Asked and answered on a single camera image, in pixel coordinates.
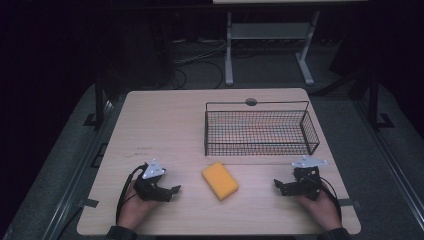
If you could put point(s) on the grey tape strip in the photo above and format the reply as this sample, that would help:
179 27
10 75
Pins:
350 202
89 202

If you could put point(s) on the white metal stand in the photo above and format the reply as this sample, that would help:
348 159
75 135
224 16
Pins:
266 31

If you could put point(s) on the yellow sponge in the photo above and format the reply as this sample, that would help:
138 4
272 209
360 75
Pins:
220 181

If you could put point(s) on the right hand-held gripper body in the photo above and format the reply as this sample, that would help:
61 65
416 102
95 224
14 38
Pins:
305 181

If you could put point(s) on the aluminium frame rail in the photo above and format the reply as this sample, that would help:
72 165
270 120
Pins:
78 173
393 160

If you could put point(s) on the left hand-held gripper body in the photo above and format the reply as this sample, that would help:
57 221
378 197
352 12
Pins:
151 186

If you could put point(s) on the person's right hand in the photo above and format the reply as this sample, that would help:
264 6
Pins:
320 211

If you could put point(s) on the black metal post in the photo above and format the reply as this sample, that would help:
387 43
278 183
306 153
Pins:
99 103

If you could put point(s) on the person's left hand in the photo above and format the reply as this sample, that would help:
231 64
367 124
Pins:
135 210

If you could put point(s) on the grey round table grommet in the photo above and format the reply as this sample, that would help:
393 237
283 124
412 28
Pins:
251 102

